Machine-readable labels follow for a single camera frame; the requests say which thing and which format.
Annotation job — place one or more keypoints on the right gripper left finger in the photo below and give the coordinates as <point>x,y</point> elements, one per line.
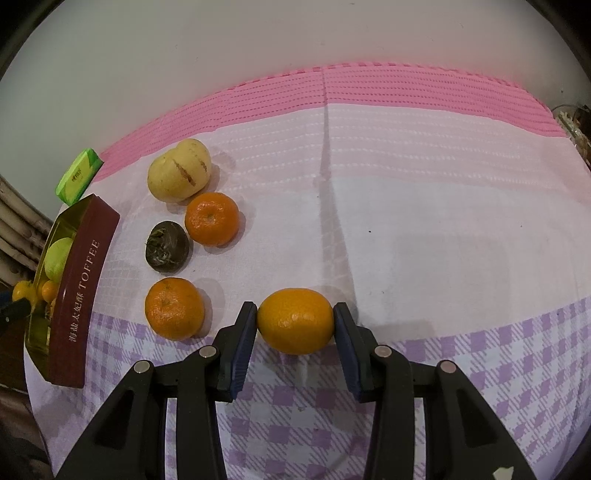
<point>126,437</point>

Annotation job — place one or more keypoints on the green tissue pack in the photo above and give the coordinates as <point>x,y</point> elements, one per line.
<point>78,176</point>

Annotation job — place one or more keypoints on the gold toffee tin box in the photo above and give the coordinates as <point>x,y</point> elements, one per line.
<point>57,332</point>

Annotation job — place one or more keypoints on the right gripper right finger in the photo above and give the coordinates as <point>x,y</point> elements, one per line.
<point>465,439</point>

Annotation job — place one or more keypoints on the large green pear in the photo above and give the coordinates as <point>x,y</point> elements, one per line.
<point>56,257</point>

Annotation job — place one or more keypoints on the orange mandarin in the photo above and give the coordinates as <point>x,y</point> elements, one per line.
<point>212,219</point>
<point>174,309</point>
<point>296,321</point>
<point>48,291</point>

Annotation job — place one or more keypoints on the beige patterned curtain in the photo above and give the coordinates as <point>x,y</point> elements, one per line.
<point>24,231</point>

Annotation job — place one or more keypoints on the pale yellow apple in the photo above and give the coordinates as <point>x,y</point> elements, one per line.
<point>180,172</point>

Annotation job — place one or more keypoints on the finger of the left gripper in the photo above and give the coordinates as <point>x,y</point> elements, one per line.
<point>14,311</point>

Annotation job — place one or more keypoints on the dark passion fruit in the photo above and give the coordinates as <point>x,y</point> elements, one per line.
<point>167,247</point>

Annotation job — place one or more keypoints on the orange mandarin front lone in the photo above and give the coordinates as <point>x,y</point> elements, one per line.
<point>25,289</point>

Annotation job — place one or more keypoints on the pink purple checked tablecloth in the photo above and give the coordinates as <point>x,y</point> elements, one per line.
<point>447,209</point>

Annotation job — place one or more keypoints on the orange mandarin top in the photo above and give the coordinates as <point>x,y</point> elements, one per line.
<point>212,219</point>

